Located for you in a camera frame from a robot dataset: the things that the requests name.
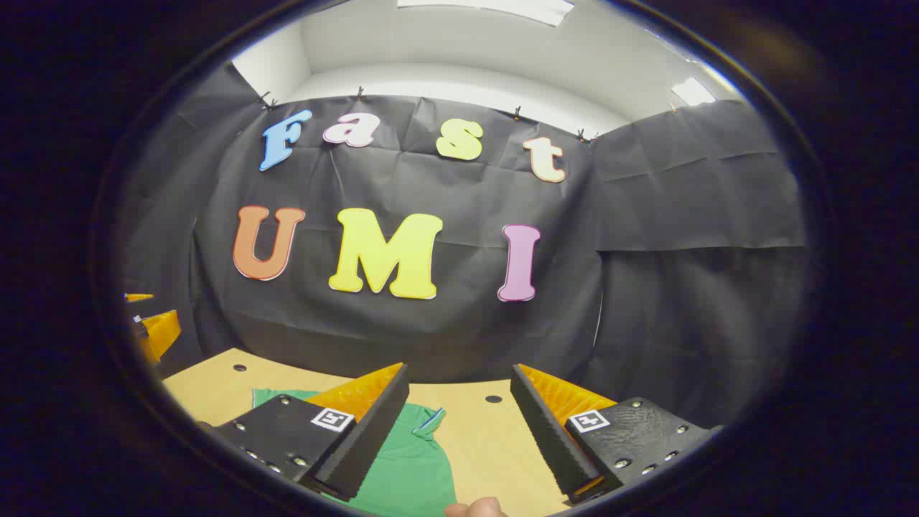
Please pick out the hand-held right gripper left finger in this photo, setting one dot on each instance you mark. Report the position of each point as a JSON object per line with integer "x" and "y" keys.
{"x": 366, "y": 445}

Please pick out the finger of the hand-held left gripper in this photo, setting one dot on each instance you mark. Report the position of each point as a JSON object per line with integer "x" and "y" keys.
{"x": 140, "y": 296}
{"x": 161, "y": 330}

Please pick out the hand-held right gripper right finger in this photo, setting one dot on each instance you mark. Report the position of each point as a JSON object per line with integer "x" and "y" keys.
{"x": 553, "y": 438}

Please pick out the green T-shirt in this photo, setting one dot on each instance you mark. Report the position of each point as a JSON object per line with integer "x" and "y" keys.
{"x": 409, "y": 467}

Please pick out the black backdrop cloth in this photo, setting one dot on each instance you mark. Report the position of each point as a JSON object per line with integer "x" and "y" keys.
{"x": 445, "y": 330}

